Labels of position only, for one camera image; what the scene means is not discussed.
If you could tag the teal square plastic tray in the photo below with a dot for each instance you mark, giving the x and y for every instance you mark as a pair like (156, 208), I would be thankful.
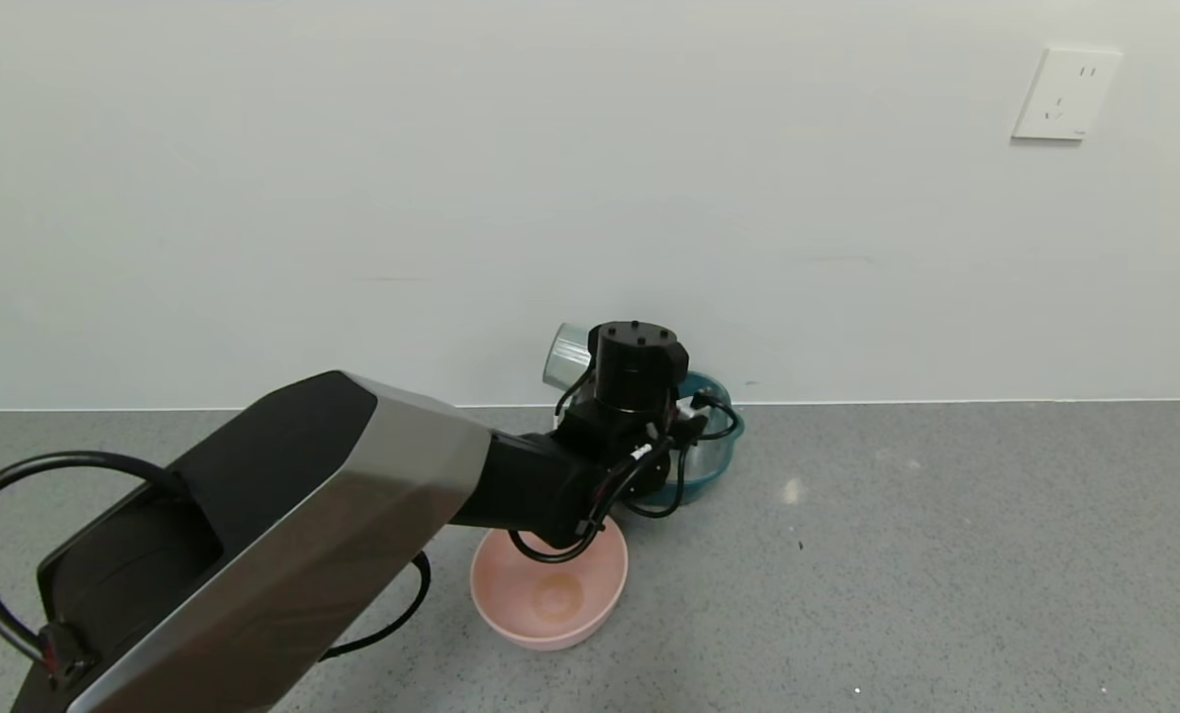
(714, 465)

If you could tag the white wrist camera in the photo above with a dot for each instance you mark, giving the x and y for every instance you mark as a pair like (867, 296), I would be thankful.
(687, 406)

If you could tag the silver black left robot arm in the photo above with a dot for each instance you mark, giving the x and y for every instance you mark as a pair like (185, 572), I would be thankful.
(352, 495)

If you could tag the white wall socket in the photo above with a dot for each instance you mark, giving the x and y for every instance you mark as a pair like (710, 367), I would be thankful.
(1065, 94)

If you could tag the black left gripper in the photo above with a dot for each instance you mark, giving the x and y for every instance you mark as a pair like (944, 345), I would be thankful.
(635, 361)

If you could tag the pink plastic bowl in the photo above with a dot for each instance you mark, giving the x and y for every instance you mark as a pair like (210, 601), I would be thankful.
(550, 604)

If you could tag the translucent ribbed plastic cup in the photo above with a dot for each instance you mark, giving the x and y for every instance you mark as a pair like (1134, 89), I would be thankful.
(565, 356)

